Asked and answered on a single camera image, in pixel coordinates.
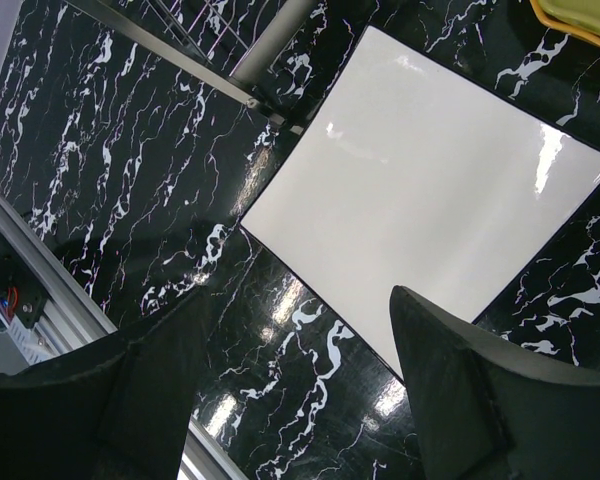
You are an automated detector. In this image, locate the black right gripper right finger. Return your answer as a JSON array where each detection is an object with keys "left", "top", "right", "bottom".
[{"left": 389, "top": 286, "right": 600, "bottom": 479}]

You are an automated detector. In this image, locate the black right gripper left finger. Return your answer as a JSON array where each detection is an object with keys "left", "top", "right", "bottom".
[{"left": 0, "top": 289, "right": 214, "bottom": 479}]

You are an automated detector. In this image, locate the white square plate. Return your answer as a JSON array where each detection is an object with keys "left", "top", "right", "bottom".
[{"left": 241, "top": 27, "right": 600, "bottom": 371}]

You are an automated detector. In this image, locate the yellow polka dot plate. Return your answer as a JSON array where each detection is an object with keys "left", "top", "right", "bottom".
[{"left": 529, "top": 0, "right": 600, "bottom": 48}]

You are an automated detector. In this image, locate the green polka dot plate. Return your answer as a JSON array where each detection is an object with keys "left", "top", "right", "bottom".
[{"left": 539, "top": 0, "right": 600, "bottom": 35}]

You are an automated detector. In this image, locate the stainless steel dish rack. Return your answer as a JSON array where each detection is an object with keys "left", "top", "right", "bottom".
[{"left": 68, "top": 0, "right": 317, "bottom": 135}]

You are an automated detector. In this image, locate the aluminium frame rail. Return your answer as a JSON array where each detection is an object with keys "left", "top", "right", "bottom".
[{"left": 0, "top": 195, "right": 237, "bottom": 479}]

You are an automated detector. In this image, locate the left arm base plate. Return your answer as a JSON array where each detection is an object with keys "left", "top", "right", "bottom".
[{"left": 0, "top": 232, "right": 49, "bottom": 329}]

